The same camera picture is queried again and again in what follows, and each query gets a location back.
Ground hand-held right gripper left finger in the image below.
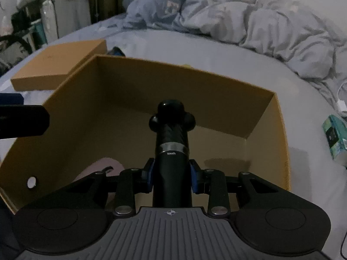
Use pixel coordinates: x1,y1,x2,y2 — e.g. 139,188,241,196
67,158,156,218

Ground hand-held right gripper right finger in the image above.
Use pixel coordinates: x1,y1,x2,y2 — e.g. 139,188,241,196
189,159,283,218

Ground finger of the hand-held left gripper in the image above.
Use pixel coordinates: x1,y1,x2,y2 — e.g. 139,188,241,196
0,93,51,139

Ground black handheld massager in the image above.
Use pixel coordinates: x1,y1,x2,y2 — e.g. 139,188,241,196
148,99,196,209

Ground brown cardboard box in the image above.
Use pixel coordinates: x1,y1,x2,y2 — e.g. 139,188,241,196
0,55,292,215

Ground pink flat object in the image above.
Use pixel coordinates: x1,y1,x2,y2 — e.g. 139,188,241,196
73,157,124,182

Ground brown cardboard box lid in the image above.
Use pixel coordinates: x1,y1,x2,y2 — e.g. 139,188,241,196
10,39,108,92

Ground white wrapped packages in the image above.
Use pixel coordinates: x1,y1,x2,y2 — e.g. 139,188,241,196
40,0,91,42

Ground green tissue pack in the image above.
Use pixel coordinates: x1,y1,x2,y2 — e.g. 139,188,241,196
321,114,347,160

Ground grey-blue crumpled duvet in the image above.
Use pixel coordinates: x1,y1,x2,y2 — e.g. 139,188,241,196
121,0,347,88

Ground white charger cable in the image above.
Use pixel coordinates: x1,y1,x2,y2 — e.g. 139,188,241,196
336,81,347,117

